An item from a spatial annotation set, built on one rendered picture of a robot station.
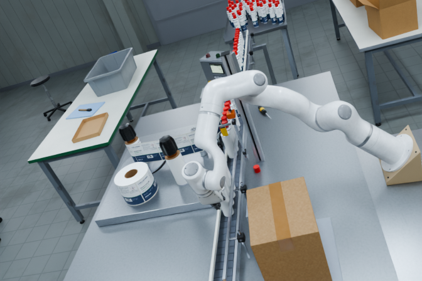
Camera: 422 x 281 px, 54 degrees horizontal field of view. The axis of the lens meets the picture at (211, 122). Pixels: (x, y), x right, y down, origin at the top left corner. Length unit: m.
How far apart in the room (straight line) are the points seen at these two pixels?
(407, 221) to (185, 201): 1.04
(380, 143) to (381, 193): 0.22
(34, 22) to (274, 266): 7.51
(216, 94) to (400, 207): 0.91
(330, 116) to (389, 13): 1.77
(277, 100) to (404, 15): 1.91
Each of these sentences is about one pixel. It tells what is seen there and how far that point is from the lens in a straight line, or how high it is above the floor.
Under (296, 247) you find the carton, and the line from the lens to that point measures 1.52.
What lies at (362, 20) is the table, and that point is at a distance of 3.96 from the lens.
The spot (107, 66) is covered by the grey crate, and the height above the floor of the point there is 0.91.
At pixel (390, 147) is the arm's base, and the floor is 1.00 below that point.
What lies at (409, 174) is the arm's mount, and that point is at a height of 0.88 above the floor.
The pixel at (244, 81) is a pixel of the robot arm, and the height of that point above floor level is 1.50.
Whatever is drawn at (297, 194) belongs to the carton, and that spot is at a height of 1.12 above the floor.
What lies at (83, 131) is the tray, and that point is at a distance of 3.67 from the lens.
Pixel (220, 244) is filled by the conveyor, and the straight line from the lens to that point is 1.88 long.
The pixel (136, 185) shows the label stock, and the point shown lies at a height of 1.00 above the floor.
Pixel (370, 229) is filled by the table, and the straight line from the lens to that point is 1.85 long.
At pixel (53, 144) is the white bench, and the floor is 0.80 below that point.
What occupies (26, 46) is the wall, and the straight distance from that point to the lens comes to 8.83.
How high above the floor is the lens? 2.20
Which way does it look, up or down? 29 degrees down
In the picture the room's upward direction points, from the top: 21 degrees counter-clockwise
